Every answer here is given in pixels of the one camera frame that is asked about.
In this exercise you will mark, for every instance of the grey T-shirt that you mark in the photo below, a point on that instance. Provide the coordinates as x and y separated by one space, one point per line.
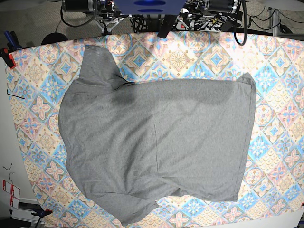
129 145

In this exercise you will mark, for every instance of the patterned colourful tablecloth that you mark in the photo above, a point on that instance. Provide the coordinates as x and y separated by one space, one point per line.
273 182

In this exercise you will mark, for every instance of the blue clamp lower left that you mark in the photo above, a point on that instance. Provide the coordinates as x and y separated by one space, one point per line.
41 214

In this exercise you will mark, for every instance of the blue clamp upper left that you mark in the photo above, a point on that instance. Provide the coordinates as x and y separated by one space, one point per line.
13 43

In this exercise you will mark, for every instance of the black stool seat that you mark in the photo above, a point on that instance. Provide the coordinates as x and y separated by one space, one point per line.
54 38

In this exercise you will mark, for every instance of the blue clamp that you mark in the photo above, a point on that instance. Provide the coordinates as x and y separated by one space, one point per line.
41 214
13 43

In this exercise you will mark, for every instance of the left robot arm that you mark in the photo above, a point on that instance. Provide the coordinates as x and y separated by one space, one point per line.
217 15

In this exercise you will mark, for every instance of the white power strip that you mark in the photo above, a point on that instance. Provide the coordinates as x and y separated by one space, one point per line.
200 25

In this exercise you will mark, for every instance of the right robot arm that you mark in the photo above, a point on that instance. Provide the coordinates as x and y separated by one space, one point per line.
104 12

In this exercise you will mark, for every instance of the red white label sheet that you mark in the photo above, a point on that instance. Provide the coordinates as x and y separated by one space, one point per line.
10 194

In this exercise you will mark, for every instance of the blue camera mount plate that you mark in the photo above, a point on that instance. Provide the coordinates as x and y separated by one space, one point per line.
170 7

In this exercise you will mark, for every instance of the red black clamp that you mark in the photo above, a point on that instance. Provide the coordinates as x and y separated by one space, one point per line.
8 58

